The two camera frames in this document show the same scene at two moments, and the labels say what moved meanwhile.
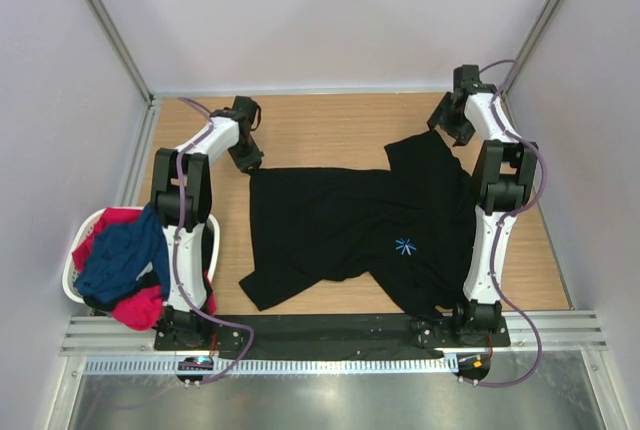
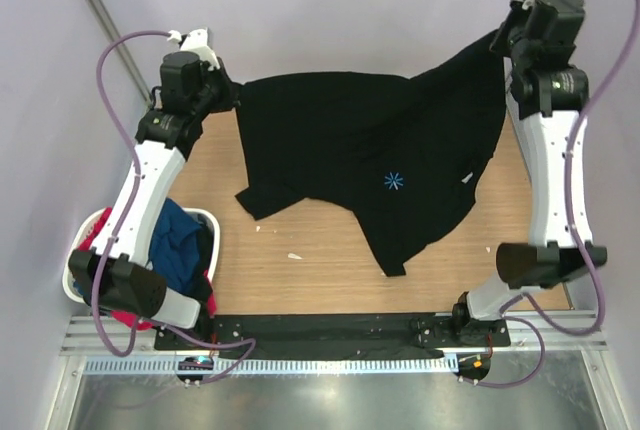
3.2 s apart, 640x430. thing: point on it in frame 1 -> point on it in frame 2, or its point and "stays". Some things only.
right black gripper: [461, 134] -> [518, 5]
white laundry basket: [68, 274] stays
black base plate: [328, 336] stays
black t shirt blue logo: [409, 231] -> [405, 155]
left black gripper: [253, 160] -> [230, 89]
